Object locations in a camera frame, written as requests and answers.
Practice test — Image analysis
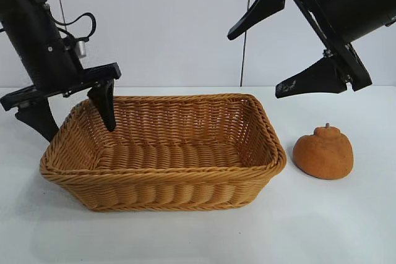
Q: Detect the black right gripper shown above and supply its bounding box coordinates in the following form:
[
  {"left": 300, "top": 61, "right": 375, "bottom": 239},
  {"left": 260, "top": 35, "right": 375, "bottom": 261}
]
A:
[{"left": 227, "top": 0, "right": 396, "bottom": 100}]

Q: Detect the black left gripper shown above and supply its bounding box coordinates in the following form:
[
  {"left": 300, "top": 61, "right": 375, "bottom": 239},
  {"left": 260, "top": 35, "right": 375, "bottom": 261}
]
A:
[{"left": 0, "top": 0, "right": 121, "bottom": 143}]

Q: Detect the knobbly orange fruit with stem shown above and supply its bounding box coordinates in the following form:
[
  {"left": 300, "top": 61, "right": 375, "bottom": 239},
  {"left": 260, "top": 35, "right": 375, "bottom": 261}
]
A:
[{"left": 293, "top": 122, "right": 355, "bottom": 181}]

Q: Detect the brown woven wicker basket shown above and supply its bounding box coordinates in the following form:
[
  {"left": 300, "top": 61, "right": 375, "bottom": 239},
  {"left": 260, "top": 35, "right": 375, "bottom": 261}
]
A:
[{"left": 39, "top": 92, "right": 288, "bottom": 213}]

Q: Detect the silver round cable connector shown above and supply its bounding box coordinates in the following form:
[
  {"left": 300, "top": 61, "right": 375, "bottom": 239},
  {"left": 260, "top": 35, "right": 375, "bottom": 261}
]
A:
[{"left": 75, "top": 38, "right": 88, "bottom": 58}]

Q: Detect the thin black looped cable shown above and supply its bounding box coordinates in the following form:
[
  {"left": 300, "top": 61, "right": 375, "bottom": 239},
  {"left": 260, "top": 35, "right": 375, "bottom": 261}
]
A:
[{"left": 55, "top": 12, "right": 97, "bottom": 44}]

